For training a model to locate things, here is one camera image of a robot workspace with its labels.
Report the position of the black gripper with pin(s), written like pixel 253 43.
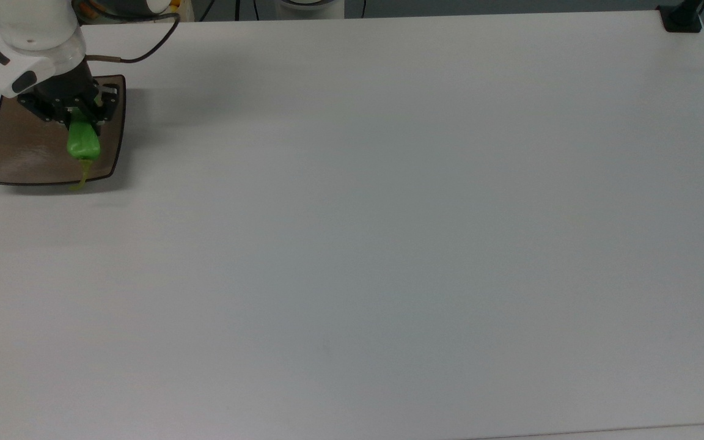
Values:
pixel 65 82

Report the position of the green chili pepper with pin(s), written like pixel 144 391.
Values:
pixel 83 143

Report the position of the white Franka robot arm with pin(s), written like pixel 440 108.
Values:
pixel 37 27

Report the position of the brown square ceramic plate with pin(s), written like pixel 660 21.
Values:
pixel 28 153

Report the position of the white round stand base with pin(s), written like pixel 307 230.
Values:
pixel 309 7

